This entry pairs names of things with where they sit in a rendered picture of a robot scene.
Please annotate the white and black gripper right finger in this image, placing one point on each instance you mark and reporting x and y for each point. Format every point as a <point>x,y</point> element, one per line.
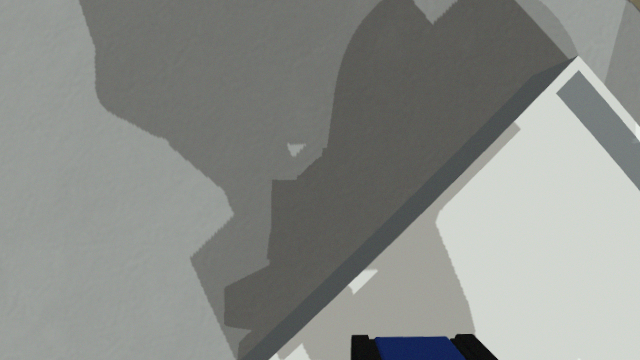
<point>471,348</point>

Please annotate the blue block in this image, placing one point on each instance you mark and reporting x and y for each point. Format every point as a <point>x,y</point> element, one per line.
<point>417,348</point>

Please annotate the white square tray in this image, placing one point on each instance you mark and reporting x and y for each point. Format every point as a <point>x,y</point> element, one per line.
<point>538,256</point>

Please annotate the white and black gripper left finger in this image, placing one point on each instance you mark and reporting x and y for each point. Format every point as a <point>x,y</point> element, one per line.
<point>363,348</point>

